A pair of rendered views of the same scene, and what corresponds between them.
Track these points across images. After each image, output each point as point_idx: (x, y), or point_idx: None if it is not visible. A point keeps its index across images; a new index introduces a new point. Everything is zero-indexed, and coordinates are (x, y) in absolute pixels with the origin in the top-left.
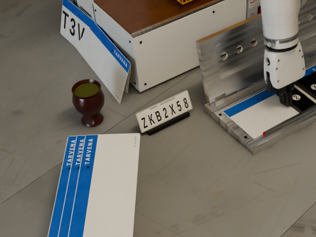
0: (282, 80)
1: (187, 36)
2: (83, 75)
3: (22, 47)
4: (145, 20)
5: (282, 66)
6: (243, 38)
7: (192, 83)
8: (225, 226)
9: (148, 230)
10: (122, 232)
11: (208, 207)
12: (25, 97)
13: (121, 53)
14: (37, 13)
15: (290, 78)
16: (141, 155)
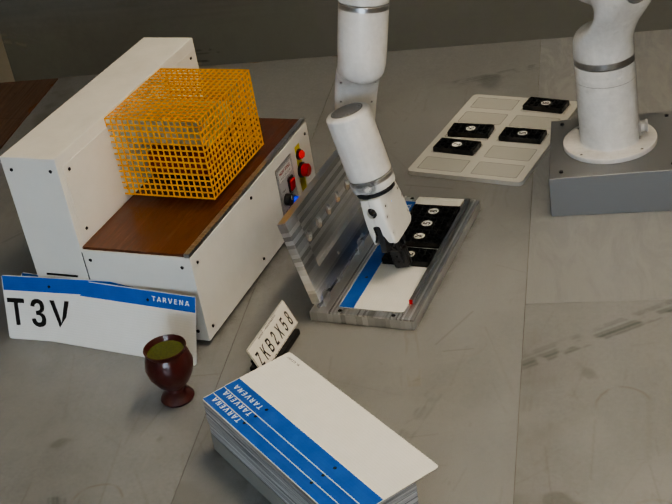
0: (397, 230)
1: (235, 241)
2: (105, 362)
3: None
4: (183, 236)
5: (391, 212)
6: (317, 206)
7: (264, 303)
8: (456, 402)
9: None
10: (379, 435)
11: (419, 397)
12: (48, 424)
13: (168, 293)
14: None
15: (402, 225)
16: None
